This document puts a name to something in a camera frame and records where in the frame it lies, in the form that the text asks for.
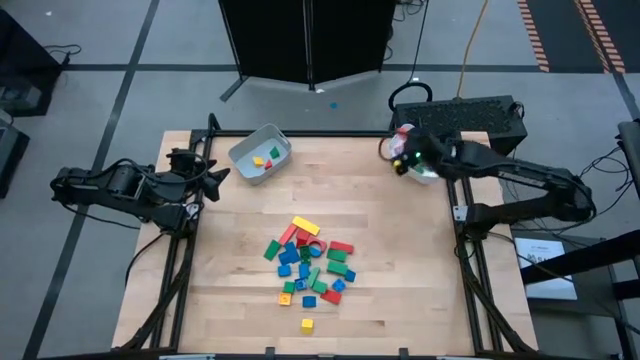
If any black folding partition screen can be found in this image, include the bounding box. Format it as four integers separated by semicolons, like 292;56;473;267
218;0;398;103

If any black floor equipment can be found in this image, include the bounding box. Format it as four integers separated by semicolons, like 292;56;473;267
0;9;64;119
0;117;31;199
617;119;640;187

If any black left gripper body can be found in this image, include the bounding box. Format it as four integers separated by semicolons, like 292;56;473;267
172;159;217;204

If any yellow hanging cable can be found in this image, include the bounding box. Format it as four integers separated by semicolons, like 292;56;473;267
455;0;490;100

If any white paper sheet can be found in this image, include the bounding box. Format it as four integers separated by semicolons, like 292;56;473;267
514;236;579;302

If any large blue block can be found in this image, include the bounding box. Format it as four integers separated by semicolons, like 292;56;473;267
277;241;302;266

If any black mat with orange stripes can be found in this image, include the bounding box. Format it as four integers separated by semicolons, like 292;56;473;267
574;0;640;75
516;0;609;75

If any black perforated metal box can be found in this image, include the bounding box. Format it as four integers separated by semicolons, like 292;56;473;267
389;94;529;157

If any red arch block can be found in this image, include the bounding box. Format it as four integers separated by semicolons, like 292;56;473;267
306;234;329;255

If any black hanging cable with coil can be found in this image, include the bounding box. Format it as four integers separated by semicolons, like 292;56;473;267
387;0;434;114

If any grey plastic bin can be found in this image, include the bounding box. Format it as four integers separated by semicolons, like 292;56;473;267
228;123;294;187

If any white plastic bin with label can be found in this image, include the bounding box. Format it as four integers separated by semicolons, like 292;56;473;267
390;123;444;186

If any long yellow block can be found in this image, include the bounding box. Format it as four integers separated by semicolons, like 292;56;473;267
291;215;322;237

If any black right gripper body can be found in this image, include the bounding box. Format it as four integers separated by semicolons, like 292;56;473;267
414;129;454;180

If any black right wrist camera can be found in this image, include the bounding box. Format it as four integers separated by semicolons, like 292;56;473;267
392;142;426;176

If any long red block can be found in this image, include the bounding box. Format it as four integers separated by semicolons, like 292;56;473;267
277;223;299;247

